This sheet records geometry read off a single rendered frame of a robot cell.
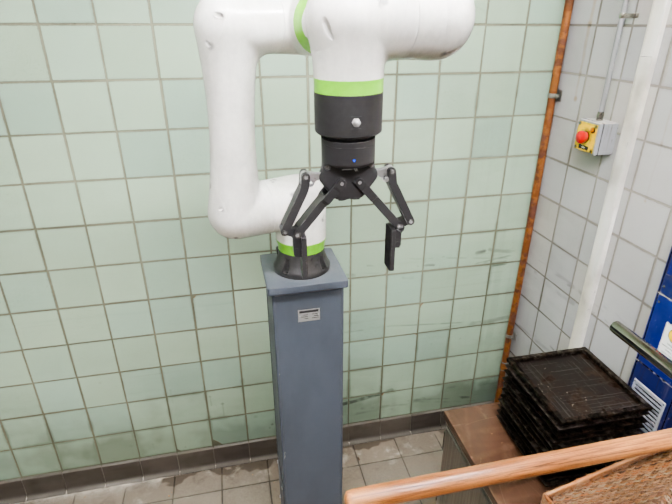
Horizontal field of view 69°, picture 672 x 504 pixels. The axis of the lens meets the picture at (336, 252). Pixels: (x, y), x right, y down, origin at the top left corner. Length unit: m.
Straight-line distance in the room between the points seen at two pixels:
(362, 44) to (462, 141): 1.32
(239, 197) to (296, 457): 0.84
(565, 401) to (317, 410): 0.70
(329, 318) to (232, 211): 0.39
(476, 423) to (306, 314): 0.78
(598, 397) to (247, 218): 1.10
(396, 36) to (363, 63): 0.05
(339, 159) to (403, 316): 1.52
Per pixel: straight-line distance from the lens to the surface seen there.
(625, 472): 1.57
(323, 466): 1.66
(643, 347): 1.24
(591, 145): 1.78
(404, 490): 0.77
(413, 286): 2.07
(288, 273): 1.26
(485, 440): 1.75
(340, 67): 0.63
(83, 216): 1.84
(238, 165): 1.09
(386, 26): 0.64
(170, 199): 1.77
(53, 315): 2.04
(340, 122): 0.65
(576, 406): 1.58
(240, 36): 1.01
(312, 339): 1.33
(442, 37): 0.70
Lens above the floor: 1.80
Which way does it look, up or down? 25 degrees down
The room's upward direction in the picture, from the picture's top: straight up
